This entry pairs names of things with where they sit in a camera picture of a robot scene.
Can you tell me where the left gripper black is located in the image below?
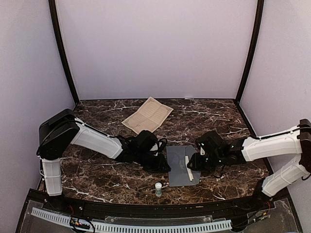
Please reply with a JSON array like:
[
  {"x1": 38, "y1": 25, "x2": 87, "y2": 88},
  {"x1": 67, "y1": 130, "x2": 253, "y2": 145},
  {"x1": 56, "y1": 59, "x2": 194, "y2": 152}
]
[{"x1": 135, "y1": 150, "x2": 171, "y2": 173}]

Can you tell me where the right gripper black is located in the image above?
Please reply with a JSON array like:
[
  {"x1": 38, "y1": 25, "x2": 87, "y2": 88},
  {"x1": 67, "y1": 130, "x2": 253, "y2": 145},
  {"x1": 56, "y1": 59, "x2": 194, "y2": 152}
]
[{"x1": 187, "y1": 152, "x2": 224, "y2": 172}]

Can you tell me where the beige letter paper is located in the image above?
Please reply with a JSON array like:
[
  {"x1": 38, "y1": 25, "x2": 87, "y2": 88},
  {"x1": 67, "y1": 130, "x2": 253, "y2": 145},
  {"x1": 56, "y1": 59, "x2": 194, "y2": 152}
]
[{"x1": 185, "y1": 156, "x2": 194, "y2": 182}]

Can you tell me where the grey envelope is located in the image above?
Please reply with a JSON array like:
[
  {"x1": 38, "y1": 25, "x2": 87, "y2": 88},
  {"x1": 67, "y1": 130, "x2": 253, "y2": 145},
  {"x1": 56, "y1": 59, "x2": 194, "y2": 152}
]
[{"x1": 166, "y1": 145, "x2": 201, "y2": 187}]

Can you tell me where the beige lined letter sheet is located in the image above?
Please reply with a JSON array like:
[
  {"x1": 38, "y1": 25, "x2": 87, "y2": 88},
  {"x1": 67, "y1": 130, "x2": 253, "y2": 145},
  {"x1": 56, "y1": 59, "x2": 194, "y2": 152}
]
[{"x1": 122, "y1": 97, "x2": 173, "y2": 134}]

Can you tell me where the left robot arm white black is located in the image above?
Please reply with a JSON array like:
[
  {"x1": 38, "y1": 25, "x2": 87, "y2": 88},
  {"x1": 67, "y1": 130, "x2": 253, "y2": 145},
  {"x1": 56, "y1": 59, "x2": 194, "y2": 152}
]
[{"x1": 36, "y1": 109, "x2": 171, "y2": 212}]

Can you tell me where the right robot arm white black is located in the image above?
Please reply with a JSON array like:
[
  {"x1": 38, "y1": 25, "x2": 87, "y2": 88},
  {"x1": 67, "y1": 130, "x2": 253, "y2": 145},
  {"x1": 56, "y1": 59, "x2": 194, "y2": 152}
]
[{"x1": 187, "y1": 119, "x2": 311, "y2": 211}]

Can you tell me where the small electronics board with leds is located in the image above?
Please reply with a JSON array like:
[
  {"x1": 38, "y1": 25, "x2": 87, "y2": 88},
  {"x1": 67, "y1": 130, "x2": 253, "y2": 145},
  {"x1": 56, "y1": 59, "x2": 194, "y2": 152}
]
[{"x1": 69, "y1": 218, "x2": 90, "y2": 229}]

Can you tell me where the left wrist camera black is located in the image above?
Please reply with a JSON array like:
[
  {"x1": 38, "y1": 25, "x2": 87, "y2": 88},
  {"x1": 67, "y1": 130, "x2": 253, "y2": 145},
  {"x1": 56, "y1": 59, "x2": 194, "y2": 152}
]
[{"x1": 150, "y1": 138, "x2": 168, "y2": 156}]

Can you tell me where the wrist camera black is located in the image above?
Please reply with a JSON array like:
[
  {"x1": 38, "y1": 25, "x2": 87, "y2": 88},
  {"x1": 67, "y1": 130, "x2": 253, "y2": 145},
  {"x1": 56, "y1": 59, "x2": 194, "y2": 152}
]
[
  {"x1": 195, "y1": 137, "x2": 206, "y2": 156},
  {"x1": 150, "y1": 138, "x2": 168, "y2": 156}
]

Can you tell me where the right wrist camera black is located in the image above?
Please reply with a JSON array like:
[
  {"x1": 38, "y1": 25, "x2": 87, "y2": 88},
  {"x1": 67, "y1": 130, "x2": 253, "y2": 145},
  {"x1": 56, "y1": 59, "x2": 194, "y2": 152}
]
[{"x1": 195, "y1": 137, "x2": 206, "y2": 156}]

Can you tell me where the black front table rail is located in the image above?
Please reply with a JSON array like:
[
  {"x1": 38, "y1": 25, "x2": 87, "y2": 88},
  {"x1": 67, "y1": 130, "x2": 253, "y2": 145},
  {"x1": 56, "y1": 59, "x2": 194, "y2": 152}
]
[{"x1": 31, "y1": 190, "x2": 275, "y2": 225}]

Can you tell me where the white slotted cable duct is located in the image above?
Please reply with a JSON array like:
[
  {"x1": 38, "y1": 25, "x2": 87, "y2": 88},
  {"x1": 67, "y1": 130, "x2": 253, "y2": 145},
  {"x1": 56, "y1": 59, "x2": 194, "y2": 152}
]
[{"x1": 31, "y1": 207, "x2": 232, "y2": 233}]

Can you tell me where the black right frame post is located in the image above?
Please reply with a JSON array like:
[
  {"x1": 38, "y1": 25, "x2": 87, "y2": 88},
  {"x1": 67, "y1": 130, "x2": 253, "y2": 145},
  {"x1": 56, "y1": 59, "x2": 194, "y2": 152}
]
[{"x1": 235, "y1": 0, "x2": 264, "y2": 105}]

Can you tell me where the black frame post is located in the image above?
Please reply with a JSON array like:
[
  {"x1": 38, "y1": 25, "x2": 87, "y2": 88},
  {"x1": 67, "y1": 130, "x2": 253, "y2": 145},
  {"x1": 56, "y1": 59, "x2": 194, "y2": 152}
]
[
  {"x1": 48, "y1": 0, "x2": 80, "y2": 105},
  {"x1": 235, "y1": 0, "x2": 264, "y2": 105}
]

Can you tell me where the black left frame post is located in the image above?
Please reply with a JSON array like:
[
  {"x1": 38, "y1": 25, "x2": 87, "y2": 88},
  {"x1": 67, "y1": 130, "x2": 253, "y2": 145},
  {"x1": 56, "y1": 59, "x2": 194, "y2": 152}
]
[{"x1": 48, "y1": 0, "x2": 80, "y2": 105}]

